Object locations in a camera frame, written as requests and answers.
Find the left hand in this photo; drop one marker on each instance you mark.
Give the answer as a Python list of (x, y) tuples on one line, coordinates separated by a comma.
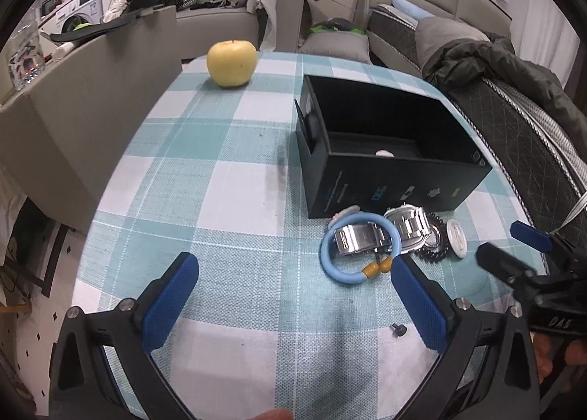
[(275, 414)]

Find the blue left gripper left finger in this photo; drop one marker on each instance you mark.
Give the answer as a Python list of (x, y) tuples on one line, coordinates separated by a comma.
[(163, 299)]

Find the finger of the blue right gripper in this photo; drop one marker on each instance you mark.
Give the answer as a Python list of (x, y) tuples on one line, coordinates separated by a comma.
[(501, 264), (531, 236)]

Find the black cardboard box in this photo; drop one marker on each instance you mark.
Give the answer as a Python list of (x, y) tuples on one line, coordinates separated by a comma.
[(379, 147)]

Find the light blue pillow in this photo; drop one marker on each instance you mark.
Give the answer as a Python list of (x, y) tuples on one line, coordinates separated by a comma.
[(412, 10)]

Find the clear plastic container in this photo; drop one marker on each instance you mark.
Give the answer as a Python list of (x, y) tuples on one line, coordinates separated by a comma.
[(24, 54)]

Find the yellow apple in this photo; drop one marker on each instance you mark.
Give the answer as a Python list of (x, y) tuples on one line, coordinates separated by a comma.
[(231, 63)]

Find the dark olive jacket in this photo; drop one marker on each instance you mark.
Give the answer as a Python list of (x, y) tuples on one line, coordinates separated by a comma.
[(456, 63)]

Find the white washing machine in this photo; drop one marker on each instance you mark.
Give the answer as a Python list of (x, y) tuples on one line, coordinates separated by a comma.
[(71, 14)]

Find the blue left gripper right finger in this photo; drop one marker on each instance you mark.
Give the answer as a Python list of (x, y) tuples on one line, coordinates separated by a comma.
[(424, 301)]

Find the black flat pad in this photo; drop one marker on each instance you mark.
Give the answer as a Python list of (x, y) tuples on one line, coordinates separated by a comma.
[(92, 31)]

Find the teal plaid tablecloth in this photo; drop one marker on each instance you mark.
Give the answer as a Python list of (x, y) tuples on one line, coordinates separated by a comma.
[(216, 173)]

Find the round white disc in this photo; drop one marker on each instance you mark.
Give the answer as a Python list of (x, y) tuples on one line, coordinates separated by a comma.
[(457, 239)]

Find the small black screw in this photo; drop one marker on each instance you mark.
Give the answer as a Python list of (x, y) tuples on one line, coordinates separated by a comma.
[(399, 330)]

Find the silver metal watch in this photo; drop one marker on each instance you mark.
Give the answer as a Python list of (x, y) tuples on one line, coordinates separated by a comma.
[(353, 239), (412, 224)]

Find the grey sofa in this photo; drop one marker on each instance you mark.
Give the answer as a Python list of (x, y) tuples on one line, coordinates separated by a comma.
[(206, 22)]

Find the grey floor cushion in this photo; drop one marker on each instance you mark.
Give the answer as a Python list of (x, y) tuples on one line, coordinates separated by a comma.
[(345, 45)]

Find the black quilted mattress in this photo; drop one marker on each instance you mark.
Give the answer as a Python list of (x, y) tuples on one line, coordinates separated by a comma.
[(544, 158)]

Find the grey blanket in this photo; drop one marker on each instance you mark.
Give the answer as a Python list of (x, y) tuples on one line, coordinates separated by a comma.
[(432, 33)]

